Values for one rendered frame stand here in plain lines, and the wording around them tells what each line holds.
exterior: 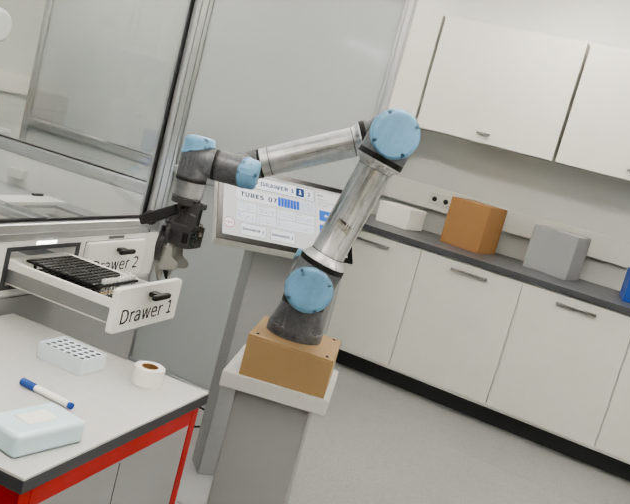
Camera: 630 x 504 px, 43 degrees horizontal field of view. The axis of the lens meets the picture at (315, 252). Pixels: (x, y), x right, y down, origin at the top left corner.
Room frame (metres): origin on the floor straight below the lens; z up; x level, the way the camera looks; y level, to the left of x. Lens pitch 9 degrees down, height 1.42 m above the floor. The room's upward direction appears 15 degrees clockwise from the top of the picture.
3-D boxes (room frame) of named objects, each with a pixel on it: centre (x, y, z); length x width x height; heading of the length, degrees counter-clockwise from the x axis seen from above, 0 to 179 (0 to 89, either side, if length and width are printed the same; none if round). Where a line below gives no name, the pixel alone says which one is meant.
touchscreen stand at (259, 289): (2.88, 0.14, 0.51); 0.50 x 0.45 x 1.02; 22
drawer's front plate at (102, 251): (2.36, 0.58, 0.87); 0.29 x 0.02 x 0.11; 161
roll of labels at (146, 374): (1.73, 0.29, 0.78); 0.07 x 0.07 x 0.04
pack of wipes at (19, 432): (1.33, 0.40, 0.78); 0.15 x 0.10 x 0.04; 149
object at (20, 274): (2.03, 0.57, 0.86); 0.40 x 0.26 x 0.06; 71
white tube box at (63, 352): (1.73, 0.47, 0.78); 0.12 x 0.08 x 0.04; 69
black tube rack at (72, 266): (2.03, 0.57, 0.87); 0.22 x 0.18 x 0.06; 71
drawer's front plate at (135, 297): (1.96, 0.38, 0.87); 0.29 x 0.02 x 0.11; 161
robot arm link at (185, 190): (1.95, 0.34, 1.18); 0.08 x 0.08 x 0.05
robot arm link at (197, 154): (1.95, 0.33, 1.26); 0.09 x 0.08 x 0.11; 90
